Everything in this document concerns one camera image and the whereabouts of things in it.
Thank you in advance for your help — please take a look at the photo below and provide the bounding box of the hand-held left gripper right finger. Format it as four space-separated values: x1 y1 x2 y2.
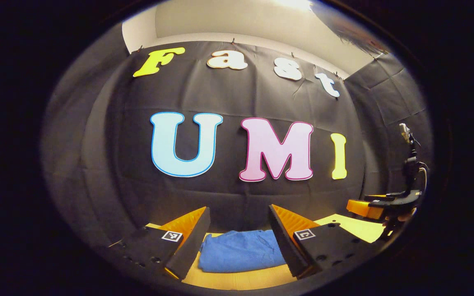
268 204 386 279

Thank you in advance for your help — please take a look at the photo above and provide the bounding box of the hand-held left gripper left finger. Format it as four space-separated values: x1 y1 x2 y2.
109 206 211 280

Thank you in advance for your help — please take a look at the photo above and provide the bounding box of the blue button shirt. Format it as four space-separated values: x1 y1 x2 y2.
198 229 287 273

